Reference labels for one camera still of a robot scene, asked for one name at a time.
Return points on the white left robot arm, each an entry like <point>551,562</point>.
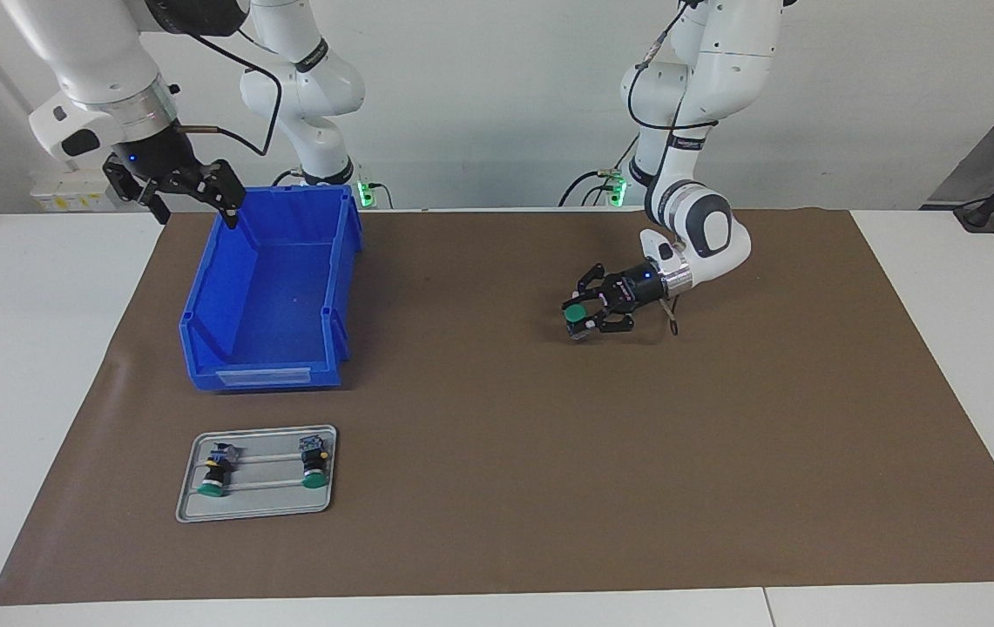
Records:
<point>710,226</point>

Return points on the white wall power box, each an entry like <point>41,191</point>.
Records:
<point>61,196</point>

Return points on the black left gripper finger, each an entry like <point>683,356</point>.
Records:
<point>611,324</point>
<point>603,283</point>

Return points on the grey metal tray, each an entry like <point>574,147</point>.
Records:
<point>257,509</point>

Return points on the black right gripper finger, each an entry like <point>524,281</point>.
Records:
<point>135,185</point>
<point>225,187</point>

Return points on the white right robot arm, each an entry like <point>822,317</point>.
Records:
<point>96,52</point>

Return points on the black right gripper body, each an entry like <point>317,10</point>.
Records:
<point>157,157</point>

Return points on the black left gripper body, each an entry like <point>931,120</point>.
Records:
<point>643,286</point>

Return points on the brown table mat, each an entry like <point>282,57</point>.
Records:
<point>592,453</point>

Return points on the green push button switch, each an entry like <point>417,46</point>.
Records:
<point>314,466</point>
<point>216,477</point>
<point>578,312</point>

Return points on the blue plastic storage bin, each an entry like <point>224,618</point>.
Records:
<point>270,296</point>

